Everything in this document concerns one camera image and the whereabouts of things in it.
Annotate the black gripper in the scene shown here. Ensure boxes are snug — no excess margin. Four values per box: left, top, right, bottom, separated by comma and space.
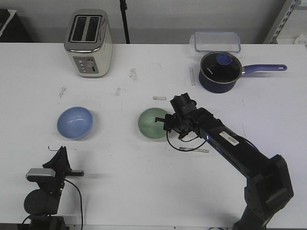
43, 146, 84, 192
155, 114, 189, 132

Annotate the green bowl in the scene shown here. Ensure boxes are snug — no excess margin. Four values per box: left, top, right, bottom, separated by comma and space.
138, 107, 168, 140

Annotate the blue bowl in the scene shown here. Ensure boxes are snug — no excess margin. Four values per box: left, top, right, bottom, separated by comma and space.
57, 106, 94, 140

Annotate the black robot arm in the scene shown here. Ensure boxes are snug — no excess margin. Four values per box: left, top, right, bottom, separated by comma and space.
24, 146, 84, 230
155, 93, 294, 230

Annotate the dark blue saucepan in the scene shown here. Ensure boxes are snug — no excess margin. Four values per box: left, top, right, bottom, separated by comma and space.
199, 51, 287, 93

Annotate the glass pot lid blue knob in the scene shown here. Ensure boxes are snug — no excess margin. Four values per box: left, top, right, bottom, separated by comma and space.
200, 52, 242, 83

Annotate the clear plastic container blue rim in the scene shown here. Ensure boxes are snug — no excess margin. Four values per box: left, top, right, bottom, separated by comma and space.
189, 31, 241, 53

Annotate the silver two-slot toaster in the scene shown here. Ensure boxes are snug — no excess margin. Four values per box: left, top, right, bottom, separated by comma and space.
64, 9, 113, 78

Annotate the black tripod pole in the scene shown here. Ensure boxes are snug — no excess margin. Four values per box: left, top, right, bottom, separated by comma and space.
119, 0, 130, 44

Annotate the grey metal shelf rack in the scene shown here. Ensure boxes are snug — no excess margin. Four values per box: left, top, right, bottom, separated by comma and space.
263, 0, 307, 45

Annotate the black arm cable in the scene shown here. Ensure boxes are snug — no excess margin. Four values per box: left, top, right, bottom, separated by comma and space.
165, 130, 207, 151
63, 179, 83, 227

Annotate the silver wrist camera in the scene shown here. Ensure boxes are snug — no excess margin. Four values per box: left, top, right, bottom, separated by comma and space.
26, 168, 56, 183

